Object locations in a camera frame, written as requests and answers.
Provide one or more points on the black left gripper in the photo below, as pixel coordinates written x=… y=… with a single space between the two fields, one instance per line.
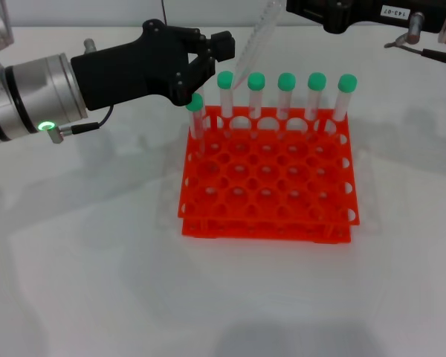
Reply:
x=134 y=70

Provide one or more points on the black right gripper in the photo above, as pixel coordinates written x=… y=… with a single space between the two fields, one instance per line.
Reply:
x=357 y=11

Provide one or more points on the orange plastic test tube rack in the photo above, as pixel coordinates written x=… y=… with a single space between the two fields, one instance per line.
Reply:
x=245 y=222

